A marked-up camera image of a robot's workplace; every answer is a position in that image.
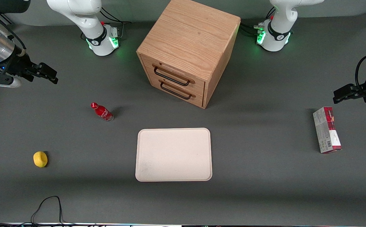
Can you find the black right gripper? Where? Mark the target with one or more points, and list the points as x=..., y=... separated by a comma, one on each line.
x=18, y=65

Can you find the oak drawer with worn label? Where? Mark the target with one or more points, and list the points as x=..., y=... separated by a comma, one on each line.
x=198, y=82

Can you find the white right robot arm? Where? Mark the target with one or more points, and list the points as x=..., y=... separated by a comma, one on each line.
x=99, y=37

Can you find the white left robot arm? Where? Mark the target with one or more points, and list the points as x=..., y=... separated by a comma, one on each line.
x=277, y=41

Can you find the oak wooden drawer cabinet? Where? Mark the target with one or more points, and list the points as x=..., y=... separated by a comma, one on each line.
x=189, y=34

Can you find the plain oak drawer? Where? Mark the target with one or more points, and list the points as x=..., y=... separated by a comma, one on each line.
x=198, y=97

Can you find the grey and red carton box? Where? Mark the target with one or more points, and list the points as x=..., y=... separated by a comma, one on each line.
x=326, y=130

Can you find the red cola bottle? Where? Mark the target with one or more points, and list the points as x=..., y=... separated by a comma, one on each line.
x=102, y=112

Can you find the yellow lemon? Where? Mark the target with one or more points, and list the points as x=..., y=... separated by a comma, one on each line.
x=40, y=159

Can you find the beige plastic tray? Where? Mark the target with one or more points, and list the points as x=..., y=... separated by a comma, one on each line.
x=173, y=154

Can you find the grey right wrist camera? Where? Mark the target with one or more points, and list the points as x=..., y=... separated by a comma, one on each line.
x=9, y=82

